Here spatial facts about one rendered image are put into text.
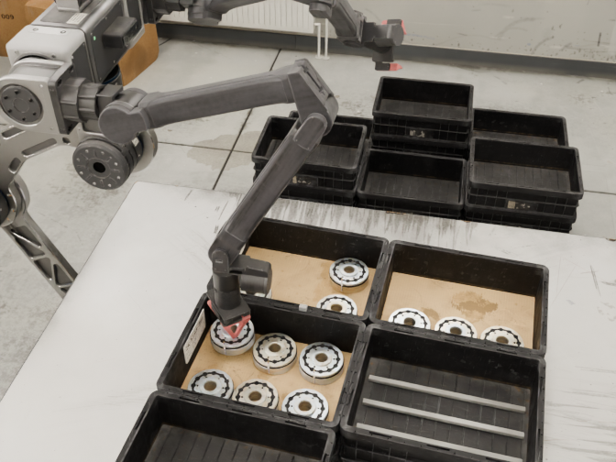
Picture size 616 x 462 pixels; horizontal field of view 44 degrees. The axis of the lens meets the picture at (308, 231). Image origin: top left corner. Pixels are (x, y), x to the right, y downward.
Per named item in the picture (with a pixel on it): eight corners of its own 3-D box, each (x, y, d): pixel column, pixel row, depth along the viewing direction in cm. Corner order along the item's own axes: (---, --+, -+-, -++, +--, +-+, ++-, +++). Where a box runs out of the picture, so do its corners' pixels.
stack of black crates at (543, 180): (453, 272, 299) (468, 181, 270) (456, 225, 321) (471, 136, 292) (556, 286, 293) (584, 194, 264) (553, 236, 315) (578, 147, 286)
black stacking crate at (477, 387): (337, 462, 160) (338, 430, 152) (365, 356, 181) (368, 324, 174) (529, 506, 152) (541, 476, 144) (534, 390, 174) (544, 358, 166)
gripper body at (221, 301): (231, 287, 176) (229, 264, 171) (251, 315, 169) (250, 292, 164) (205, 297, 173) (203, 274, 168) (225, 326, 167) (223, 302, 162)
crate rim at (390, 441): (337, 435, 153) (337, 429, 152) (367, 328, 175) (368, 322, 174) (540, 481, 145) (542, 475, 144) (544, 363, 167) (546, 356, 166)
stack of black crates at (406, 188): (352, 258, 305) (356, 192, 283) (363, 213, 327) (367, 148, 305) (452, 272, 299) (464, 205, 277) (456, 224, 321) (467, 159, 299)
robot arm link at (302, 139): (318, 86, 142) (307, 109, 134) (343, 103, 143) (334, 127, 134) (214, 235, 166) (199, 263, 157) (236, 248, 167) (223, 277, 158)
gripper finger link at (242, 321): (238, 318, 179) (236, 290, 173) (252, 338, 175) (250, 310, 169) (213, 328, 177) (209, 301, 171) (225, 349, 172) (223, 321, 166)
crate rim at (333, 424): (154, 394, 161) (152, 388, 160) (204, 297, 183) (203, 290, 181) (337, 435, 153) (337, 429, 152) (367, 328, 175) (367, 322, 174)
